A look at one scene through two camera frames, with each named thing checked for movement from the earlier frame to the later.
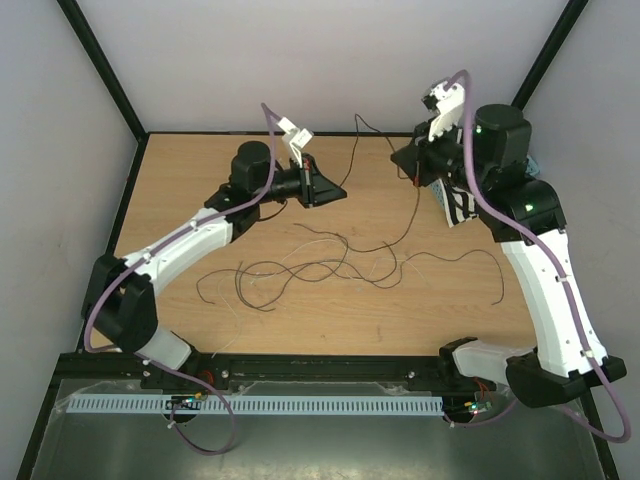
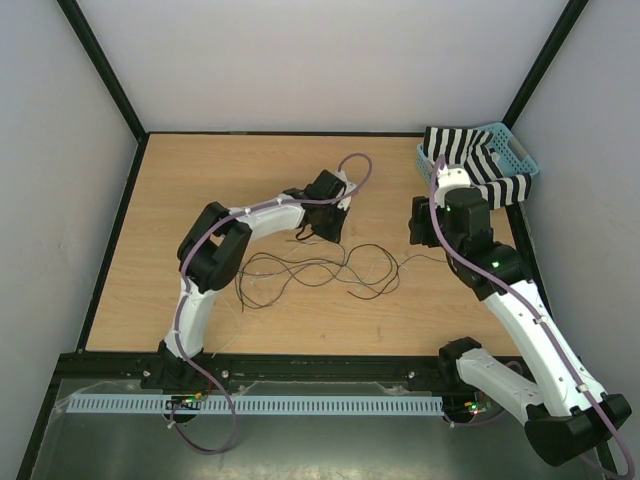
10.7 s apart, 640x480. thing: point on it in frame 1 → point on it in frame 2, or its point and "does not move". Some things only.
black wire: (405, 178) → (325, 263)
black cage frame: (88, 37) does not move
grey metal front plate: (478, 437) does not move
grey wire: (312, 242) → (346, 267)
